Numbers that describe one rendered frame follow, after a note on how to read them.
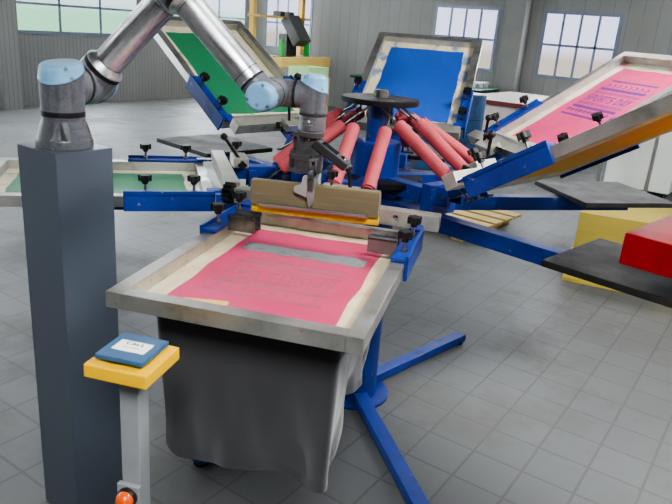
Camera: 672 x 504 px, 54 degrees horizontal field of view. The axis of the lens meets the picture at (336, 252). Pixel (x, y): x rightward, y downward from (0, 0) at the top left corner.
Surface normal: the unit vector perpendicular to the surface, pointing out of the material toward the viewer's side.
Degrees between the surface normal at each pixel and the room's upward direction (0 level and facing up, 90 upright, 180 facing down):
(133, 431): 90
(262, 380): 91
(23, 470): 0
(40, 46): 90
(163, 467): 0
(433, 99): 32
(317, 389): 91
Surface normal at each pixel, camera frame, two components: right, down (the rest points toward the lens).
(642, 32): -0.57, 0.22
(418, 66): -0.07, -0.64
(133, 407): -0.26, 0.29
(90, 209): 0.82, 0.24
